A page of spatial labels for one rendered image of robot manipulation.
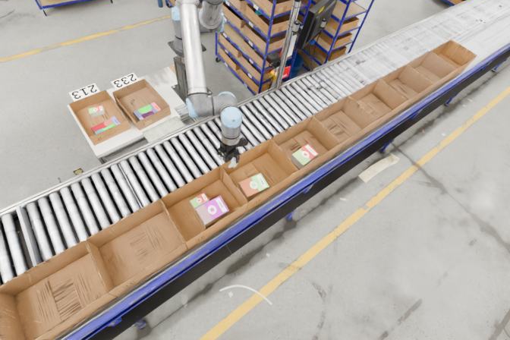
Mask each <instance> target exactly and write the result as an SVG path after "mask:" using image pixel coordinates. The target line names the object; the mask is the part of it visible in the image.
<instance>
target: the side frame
mask: <svg viewBox="0 0 510 340"><path fill-rule="evenodd" d="M509 49H510V43H509V44H508V45H506V46H505V47H503V48H502V49H500V50H499V51H498V52H496V53H494V54H493V55H491V56H490V57H489V58H487V59H485V60H484V61H482V62H481V63H479V64H478V65H476V66H475V67H473V68H472V69H470V70H469V71H467V72H466V73H464V74H462V75H461V76H460V77H458V78H457V79H455V80H453V81H452V82H451V83H449V84H448V85H446V86H445V87H443V88H442V89H441V90H439V91H437V92H436V93H434V94H433V95H432V96H430V97H428V98H427V99H425V100H424V101H423V102H421V103H419V104H418V105H416V106H415V107H413V108H412V109H410V110H409V111H407V112H406V113H404V114H403V115H401V116H400V117H398V118H396V119H395V120H394V121H392V122H391V123H389V124H387V125H386V126H385V127H383V128H382V129H380V130H379V131H377V132H376V133H375V134H373V135H371V136H370V137H368V138H367V139H366V140H364V141H362V142H361V143H359V144H358V145H356V146H355V147H353V148H352V149H350V150H349V151H347V152H346V153H344V154H343V155H341V156H339V157H338V158H337V159H335V160H334V161H332V162H330V163H329V164H328V165H326V166H325V167H323V168H321V169H320V170H319V171H318V172H316V173H314V174H313V175H311V176H310V177H309V178H307V179H305V180H304V181H302V182H301V183H300V184H298V185H296V186H295V187H293V188H292V189H290V190H289V191H287V192H286V193H284V194H283V195H281V196H280V197H278V198H277V199H275V200H273V201H272V202H271V203H269V204H268V205H266V206H264V207H263V208H262V209H260V210H259V211H257V212H255V213H254V214H253V215H252V216H250V217H248V218H247V219H245V220H244V221H243V222H241V223H239V224H238V225H236V226H235V227H234V228H232V229H230V230H229V231H227V232H226V233H224V234H223V235H221V236H220V237H218V238H217V239H215V240H214V241H212V242H211V243H209V244H207V245H206V246H205V247H203V248H202V249H200V250H198V251H197V252H196V253H194V254H193V255H191V256H190V257H188V258H187V259H186V260H184V261H182V262H181V263H179V264H178V265H177V266H175V267H173V268H172V269H170V270H169V271H168V272H166V273H164V274H163V275H161V276H160V277H158V278H157V279H156V280H154V281H153V282H151V283H149V284H148V285H147V286H145V287H144V288H142V289H140V290H139V291H138V292H136V293H135V294H133V295H131V296H130V297H129V298H127V299H126V300H124V301H122V302H121V303H120V304H118V305H117V306H115V307H113V308H112V309H111V310H109V311H108V312H106V313H104V314H103V315H101V316H100V317H99V318H97V319H96V320H94V321H92V322H91V323H90V324H88V325H87V326H85V327H83V328H82V329H81V330H79V331H78V332H76V333H74V334H73V335H72V336H70V337H69V338H67V339H65V340H87V339H89V338H91V337H92V336H94V335H95V334H96V333H98V332H99V331H101V330H102V329H104V328H105V327H107V326H108V325H110V324H111V323H113V322H114V321H116V320H117V319H118V318H120V317H121V316H123V315H124V314H126V313H127V312H128V311H130V310H132V309H133V308H134V307H136V306H137V305H138V304H140V303H142V302H143V301H145V300H146V299H147V298H149V297H150V296H152V295H153V294H155V293H156V292H157V291H159V290H160V289H162V288H164V287H165V286H166V285H168V284H169V283H170V282H172V281H174V280H175V279H176V278H178V277H179V276H180V275H182V274H184V273H185V272H186V271H188V270H189V269H191V268H192V267H194V266H196V265H197V264H198V263H200V262H201V261H203V260H204V259H206V258H207V257H208V256H210V255H211V254H213V253H215V252H216V251H217V250H218V249H220V248H221V247H223V246H225V245H226V244H227V243H228V242H230V241H232V240H233V239H235V238H236V237H237V236H239V235H240V234H242V233H243V232H245V231H246V230H248V229H249V228H250V227H252V226H253V225H255V224H257V223H258V222H259V221H261V220H262V219H264V218H265V217H267V216H268V215H269V214H271V213H273V212H274V211H275V210H277V209H278V208H279V207H281V206H283V205H284V204H286V203H287V202H288V201H289V200H291V199H293V198H294V197H296V196H297V195H298V194H300V193H301V192H303V191H304V190H306V189H307V188H308V187H310V186H311V185H313V184H315V183H316V182H318V181H319V180H320V179H321V178H323V177H325V176H326V175H328V174H329V173H330V172H332V171H333V170H335V169H336V168H338V167H339V166H340V165H342V164H344V163H345V162H347V161H348V160H349V159H351V158H352V157H354V156H356V155H357V154H358V153H359V152H361V151H362V150H364V149H366V148H367V147H368V146H369V145H371V144H372V143H374V142H376V141H377V140H378V139H379V138H381V137H383V136H384V135H386V134H387V133H388V132H390V131H391V130H393V129H394V128H396V127H398V126H399V125H400V124H402V123H403V122H404V121H406V120H408V119H409V118H410V117H412V116H413V115H415V114H416V113H418V112H419V111H420V110H422V109H424V108H425V107H426V106H428V105H429V104H430V103H432V102H434V101H435V100H437V99H438V98H439V97H440V96H442V95H444V94H445V93H447V92H448V91H450V90H451V89H452V88H454V87H456V86H457V85H459V84H460V83H461V82H462V81H464V80H466V79H467V78H469V77H470V76H471V75H473V74H474V73H476V72H477V71H479V70H480V69H481V68H483V67H484V66H486V65H488V64H489V63H490V62H491V61H493V60H495V59H496V58H498V57H499V56H500V55H502V54H503V53H505V52H507V51H508V50H509Z"/></svg>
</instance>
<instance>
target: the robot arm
mask: <svg viewBox="0 0 510 340"><path fill-rule="evenodd" d="M223 1H224V2H226V1H228V0H175V5H176V6H174V7H173V9H172V23H173V27H174V32H175V38H174V42H173V45H174V48H175V50H177V51H179V52H183V53H184V60H185V67H186V74H187V87H188V98H186V102H187V109H188V112H189V116H190V117H192V118H194V117H204V116H213V115H220V117H221V122H222V132H221V140H222V142H220V147H219V148H218V155H219V154H220V155H221V156H222V157H221V158H220V159H223V160H224V161H225V162H226V163H227V162H229V161H231V163H230V165H229V166H228V167H229V168H231V167H233V166H234V168H235V167H236V166H237V164H238V163H239V160H240V156H239V153H238V148H237V147H239V146H247V145H248V143H249V141H248V140H247V139H245V138H243V137H240V134H241V122H242V114H241V111H240V110H239V109H238V104H237V100H236V98H235V96H234V94H232V93H230V92H222V93H220V94H219V95H218V96H211V97H208V94H207V91H206V78H205V71H204V65H203V52H202V45H201V38H200V33H219V32H222V31H223V30H224V14H223V11H222V4H223ZM200 2H203V7H202V8H201V9H198V8H199V6H200ZM219 151H220V152H219Z"/></svg>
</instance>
